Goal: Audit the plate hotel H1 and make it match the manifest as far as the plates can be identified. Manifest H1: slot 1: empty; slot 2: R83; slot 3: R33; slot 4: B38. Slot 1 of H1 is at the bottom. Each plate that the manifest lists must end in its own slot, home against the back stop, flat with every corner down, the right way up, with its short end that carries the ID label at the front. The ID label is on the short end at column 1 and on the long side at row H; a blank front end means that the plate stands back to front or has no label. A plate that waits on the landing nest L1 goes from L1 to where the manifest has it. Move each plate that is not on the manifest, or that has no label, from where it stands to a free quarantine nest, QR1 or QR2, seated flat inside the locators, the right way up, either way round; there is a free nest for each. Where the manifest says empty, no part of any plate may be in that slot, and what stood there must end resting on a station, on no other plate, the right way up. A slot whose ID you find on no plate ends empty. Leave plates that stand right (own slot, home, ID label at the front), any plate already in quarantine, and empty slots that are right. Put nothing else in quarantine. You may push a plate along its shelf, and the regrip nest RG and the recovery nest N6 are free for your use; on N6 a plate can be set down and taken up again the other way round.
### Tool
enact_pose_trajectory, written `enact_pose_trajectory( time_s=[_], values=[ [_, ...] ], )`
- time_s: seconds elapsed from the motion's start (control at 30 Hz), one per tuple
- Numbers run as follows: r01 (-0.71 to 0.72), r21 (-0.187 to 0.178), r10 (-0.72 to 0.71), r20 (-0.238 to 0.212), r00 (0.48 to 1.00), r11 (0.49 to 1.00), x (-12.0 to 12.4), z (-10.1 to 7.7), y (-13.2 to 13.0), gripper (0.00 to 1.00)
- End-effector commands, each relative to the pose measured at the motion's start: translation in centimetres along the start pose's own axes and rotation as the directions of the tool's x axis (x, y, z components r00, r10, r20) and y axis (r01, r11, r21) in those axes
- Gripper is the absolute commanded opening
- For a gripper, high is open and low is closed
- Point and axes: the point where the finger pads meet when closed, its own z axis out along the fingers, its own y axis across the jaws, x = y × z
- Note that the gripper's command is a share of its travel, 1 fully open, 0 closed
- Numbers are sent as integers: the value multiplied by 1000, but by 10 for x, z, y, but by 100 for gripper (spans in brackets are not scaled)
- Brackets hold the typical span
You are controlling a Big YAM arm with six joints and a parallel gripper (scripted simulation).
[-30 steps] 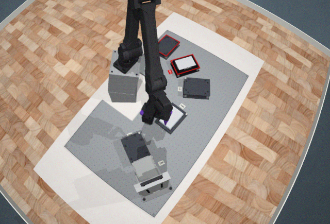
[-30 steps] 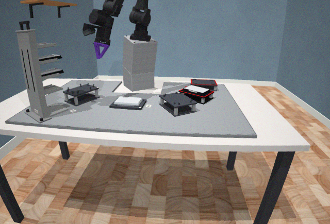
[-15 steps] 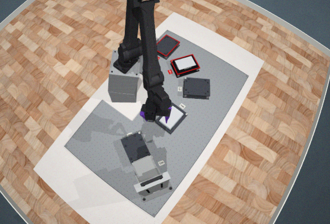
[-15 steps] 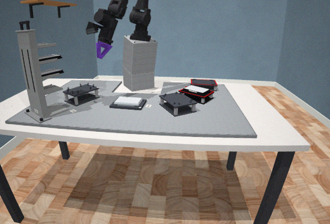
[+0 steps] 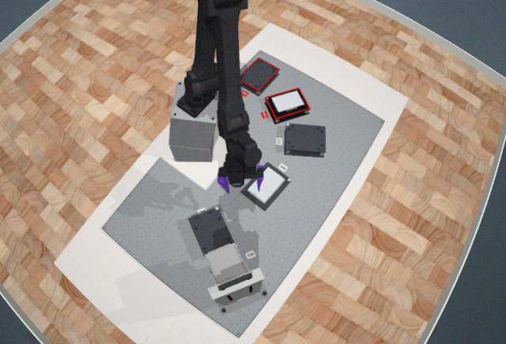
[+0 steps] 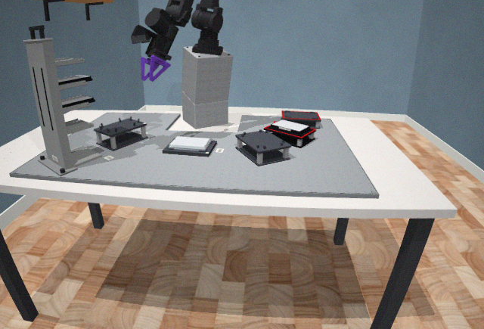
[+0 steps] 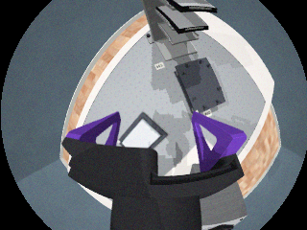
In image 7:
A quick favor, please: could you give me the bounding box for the grey slotted shelf rack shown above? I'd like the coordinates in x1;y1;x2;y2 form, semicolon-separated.
140;0;199;61

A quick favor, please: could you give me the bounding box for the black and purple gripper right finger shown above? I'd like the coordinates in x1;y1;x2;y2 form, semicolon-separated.
192;111;247;172

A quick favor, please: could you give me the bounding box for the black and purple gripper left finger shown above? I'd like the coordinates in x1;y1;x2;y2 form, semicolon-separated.
65;111;121;146

